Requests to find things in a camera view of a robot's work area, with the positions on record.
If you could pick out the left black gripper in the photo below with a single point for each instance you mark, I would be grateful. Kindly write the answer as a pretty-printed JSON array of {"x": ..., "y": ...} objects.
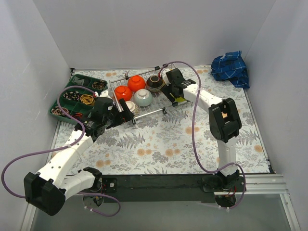
[{"x": 120, "y": 115}]

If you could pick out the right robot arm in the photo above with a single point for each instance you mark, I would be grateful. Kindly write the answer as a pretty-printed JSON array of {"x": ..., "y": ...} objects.
[{"x": 224, "y": 122}]

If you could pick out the rear orange bowl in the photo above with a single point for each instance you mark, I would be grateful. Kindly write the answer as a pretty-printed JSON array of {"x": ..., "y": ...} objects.
[{"x": 136, "y": 83}]

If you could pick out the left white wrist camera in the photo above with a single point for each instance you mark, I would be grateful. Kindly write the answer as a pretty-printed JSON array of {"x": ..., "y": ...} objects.
[{"x": 103, "y": 96}]

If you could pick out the green compartment organizer tray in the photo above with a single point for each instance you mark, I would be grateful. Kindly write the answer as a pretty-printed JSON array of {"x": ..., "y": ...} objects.
[{"x": 76, "y": 101}]

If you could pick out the orange bowl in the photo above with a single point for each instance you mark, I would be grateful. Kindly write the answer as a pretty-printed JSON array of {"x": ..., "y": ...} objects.
[
  {"x": 123, "y": 92},
  {"x": 136, "y": 83}
]

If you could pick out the white brown patterned bowl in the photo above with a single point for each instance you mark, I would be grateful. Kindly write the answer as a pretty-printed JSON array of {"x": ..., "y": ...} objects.
[{"x": 132, "y": 108}]

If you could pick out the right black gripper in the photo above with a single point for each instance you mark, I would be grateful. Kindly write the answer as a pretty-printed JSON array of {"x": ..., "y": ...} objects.
[{"x": 172, "y": 89}]

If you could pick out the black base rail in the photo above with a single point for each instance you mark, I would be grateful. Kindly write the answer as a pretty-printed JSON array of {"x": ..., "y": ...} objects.
[{"x": 169, "y": 187}]

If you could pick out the floral table mat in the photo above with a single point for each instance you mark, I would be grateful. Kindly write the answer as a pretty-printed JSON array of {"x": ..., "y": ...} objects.
[{"x": 162, "y": 144}]

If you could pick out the metal wire dish rack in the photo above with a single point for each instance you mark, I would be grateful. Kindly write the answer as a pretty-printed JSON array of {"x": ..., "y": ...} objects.
[{"x": 159, "y": 103}]

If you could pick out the lime green bowl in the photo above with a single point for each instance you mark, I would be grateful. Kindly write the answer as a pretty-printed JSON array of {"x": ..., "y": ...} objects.
[{"x": 180, "y": 100}]

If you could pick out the front orange bowl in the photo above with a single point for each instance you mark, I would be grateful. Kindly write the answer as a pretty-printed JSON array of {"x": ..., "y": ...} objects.
[{"x": 123, "y": 92}]

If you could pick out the blue checked cloth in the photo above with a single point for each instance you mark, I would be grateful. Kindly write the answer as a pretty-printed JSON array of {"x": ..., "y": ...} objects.
[{"x": 231, "y": 67}]

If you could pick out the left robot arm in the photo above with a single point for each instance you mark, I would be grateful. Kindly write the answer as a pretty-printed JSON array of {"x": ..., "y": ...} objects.
[{"x": 49, "y": 187}]

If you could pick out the black patterned bowl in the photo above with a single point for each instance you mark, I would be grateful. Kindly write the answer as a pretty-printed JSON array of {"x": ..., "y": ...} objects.
[{"x": 154, "y": 83}]

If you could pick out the light green striped bowl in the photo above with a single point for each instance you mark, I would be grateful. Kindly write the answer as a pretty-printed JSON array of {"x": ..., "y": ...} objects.
[{"x": 143, "y": 98}]

